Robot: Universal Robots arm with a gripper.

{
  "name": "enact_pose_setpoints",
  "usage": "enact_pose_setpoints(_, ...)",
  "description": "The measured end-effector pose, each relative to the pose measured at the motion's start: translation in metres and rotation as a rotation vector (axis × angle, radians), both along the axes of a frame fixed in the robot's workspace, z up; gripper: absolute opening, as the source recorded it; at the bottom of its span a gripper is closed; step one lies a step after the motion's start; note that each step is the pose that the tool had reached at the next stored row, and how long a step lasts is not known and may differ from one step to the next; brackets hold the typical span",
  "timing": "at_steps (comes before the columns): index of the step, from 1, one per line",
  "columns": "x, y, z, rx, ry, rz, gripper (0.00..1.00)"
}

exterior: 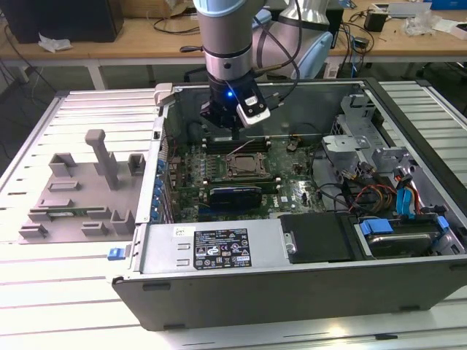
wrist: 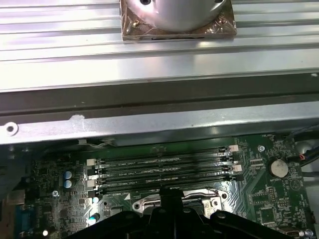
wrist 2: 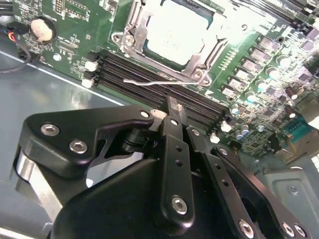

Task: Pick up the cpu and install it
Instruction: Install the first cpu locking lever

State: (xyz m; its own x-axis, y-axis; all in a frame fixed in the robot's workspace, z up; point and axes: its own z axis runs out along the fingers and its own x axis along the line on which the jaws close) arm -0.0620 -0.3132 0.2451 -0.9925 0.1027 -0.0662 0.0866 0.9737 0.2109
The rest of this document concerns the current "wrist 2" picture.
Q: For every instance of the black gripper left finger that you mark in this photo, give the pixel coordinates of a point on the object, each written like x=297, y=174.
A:
x=62, y=129

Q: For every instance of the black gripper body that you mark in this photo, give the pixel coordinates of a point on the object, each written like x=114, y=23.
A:
x=112, y=211

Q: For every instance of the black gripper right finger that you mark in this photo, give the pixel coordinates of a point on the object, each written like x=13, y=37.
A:
x=221, y=178

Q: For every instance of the thin metal locking lever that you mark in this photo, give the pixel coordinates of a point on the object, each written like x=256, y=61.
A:
x=174, y=81

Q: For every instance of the silver CPU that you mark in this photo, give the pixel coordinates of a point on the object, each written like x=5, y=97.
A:
x=174, y=35

